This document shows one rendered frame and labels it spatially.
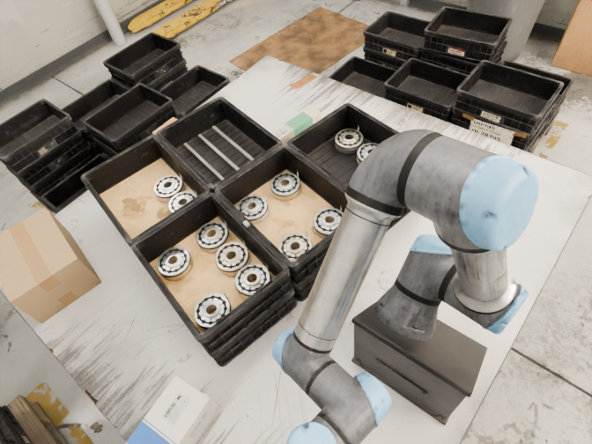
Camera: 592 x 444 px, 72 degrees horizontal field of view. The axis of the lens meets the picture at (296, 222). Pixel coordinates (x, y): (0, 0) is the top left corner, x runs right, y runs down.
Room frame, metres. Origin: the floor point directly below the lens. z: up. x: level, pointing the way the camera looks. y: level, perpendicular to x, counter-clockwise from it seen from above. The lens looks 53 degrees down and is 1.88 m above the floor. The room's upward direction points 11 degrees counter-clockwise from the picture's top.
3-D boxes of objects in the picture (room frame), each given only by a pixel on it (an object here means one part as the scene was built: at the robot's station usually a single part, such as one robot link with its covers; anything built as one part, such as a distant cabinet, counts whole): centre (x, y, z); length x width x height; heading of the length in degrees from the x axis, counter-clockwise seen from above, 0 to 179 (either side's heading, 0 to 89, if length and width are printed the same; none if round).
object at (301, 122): (1.37, -0.07, 0.73); 0.24 x 0.06 x 0.06; 122
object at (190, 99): (2.19, 0.48, 0.31); 0.40 x 0.30 x 0.34; 132
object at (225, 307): (0.53, 0.27, 0.86); 0.10 x 0.10 x 0.01
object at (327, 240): (0.82, 0.01, 0.92); 0.40 x 0.30 x 0.02; 32
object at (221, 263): (0.69, 0.21, 0.86); 0.10 x 0.10 x 0.01
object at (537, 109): (1.54, -1.12, 0.37); 0.40 x 0.30 x 0.45; 42
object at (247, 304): (0.66, 0.27, 0.92); 0.40 x 0.30 x 0.02; 32
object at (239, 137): (1.16, 0.22, 0.87); 0.40 x 0.30 x 0.11; 32
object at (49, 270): (0.86, 0.87, 0.78); 0.30 x 0.22 x 0.16; 33
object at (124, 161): (1.00, 0.48, 0.87); 0.40 x 0.30 x 0.11; 32
